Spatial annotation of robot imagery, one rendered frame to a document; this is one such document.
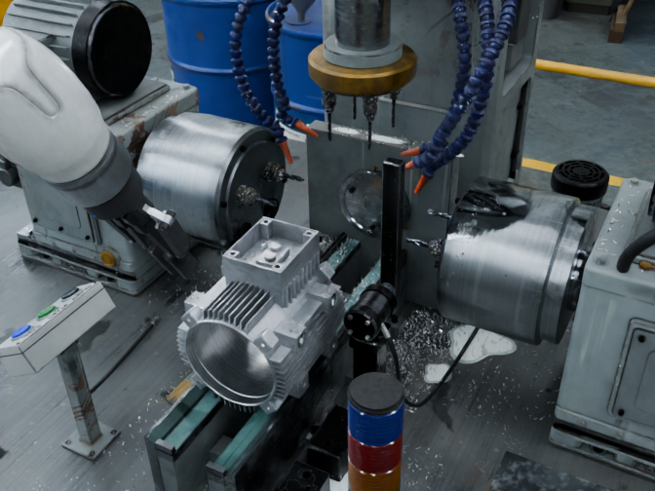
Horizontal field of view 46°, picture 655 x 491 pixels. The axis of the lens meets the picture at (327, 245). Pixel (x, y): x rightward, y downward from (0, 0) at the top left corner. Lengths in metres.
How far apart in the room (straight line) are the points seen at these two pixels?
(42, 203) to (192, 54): 1.74
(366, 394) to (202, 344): 0.46
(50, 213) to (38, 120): 0.93
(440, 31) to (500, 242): 0.44
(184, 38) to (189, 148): 1.90
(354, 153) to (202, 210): 0.30
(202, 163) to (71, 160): 0.63
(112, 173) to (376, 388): 0.36
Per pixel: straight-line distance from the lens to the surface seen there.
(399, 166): 1.16
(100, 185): 0.88
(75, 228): 1.68
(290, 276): 1.15
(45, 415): 1.48
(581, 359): 1.25
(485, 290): 1.23
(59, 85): 0.80
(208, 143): 1.46
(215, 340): 1.25
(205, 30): 3.28
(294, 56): 2.88
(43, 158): 0.82
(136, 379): 1.49
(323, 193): 1.56
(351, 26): 1.27
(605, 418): 1.31
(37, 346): 1.19
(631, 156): 4.06
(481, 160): 1.53
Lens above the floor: 1.80
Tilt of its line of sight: 34 degrees down
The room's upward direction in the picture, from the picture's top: 1 degrees counter-clockwise
